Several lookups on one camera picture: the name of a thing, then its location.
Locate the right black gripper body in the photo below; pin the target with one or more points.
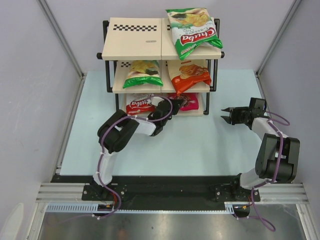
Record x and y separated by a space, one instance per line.
238 114

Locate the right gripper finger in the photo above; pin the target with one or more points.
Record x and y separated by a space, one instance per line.
227 119
228 109

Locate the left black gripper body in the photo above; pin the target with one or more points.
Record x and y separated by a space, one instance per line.
172 111

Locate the pink Real chips bag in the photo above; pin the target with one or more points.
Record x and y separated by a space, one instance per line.
190 100

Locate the orange cassava chips bag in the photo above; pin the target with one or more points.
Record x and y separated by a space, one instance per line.
185 74

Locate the red Chuba chips bag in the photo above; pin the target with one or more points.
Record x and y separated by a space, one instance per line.
139 103

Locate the green Chuba chips bag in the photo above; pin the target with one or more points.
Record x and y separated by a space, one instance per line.
143 72
190 28

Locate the beige three-tier shelf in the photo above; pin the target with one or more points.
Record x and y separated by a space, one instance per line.
136 53

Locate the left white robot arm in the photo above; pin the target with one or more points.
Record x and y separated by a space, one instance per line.
116 132

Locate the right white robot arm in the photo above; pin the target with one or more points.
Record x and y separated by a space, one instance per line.
278 155

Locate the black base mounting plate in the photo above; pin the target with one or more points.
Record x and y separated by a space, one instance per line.
176 191

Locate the aluminium rail frame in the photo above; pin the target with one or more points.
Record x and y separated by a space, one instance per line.
61 214

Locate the white slotted cable duct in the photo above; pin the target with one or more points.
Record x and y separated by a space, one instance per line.
104 208

